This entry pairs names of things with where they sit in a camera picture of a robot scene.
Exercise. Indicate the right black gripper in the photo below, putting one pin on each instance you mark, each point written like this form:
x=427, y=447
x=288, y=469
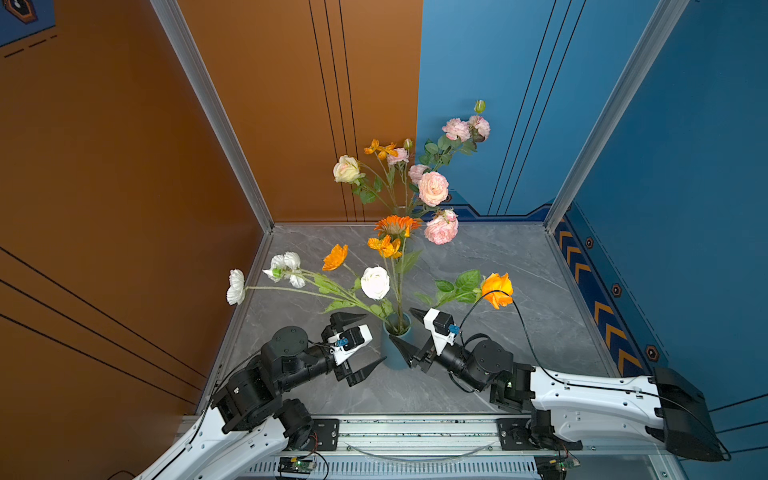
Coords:
x=429, y=347

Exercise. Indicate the blue cylindrical vase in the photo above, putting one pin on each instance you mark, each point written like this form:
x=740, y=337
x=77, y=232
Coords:
x=393, y=358

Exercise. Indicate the small white bud stem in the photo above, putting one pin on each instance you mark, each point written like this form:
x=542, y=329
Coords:
x=375, y=284

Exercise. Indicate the orange rose flower stem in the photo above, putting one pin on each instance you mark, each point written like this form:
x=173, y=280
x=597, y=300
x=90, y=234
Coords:
x=471, y=287

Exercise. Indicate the large pink ranunculus stem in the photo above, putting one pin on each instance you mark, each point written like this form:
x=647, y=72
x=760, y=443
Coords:
x=430, y=190

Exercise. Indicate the red orange flower stem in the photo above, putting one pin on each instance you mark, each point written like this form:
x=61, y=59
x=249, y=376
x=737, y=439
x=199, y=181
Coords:
x=390, y=242

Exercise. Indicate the white poppy flower stem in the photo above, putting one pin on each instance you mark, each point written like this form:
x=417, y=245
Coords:
x=287, y=275

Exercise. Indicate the pink peony flower stem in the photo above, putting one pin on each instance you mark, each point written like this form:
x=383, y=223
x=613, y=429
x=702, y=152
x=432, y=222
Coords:
x=403, y=176

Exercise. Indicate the orange poppy flower stem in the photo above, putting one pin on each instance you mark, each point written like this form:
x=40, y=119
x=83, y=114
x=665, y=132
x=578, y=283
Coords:
x=381, y=149

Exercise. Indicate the pink rose flower stem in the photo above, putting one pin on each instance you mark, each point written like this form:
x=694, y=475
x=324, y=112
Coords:
x=459, y=136

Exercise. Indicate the white rose flower stem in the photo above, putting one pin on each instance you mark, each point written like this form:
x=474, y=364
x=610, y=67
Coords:
x=367, y=184

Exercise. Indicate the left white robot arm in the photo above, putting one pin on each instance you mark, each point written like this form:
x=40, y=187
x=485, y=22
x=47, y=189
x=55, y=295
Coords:
x=250, y=418

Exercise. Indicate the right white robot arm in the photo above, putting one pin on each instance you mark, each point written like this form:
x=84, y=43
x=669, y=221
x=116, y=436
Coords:
x=662, y=409

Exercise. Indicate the left green circuit board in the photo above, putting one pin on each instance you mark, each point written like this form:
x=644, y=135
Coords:
x=295, y=468

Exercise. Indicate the right circuit board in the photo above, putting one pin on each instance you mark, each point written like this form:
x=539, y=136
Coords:
x=551, y=468

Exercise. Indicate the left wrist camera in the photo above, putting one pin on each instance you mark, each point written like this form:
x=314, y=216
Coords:
x=345, y=344

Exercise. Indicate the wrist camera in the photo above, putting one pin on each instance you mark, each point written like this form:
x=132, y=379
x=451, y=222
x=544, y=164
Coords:
x=442, y=327
x=345, y=344

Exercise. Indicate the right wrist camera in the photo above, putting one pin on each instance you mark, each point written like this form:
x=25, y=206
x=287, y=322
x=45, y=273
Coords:
x=442, y=327

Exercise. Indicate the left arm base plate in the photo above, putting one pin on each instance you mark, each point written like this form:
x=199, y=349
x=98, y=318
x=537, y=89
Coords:
x=319, y=435

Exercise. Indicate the aluminium front rail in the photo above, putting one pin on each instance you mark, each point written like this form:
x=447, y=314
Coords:
x=461, y=447

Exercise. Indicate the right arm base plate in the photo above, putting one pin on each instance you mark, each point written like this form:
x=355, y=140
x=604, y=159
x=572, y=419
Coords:
x=515, y=435

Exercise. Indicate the left aluminium corner post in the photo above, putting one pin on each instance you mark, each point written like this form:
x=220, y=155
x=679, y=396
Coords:
x=176, y=29

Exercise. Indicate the aluminium corner post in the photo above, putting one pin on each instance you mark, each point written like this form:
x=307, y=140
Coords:
x=655, y=35
x=176, y=29

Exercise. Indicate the right aluminium corner post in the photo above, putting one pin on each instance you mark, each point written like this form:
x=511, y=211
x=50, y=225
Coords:
x=655, y=35

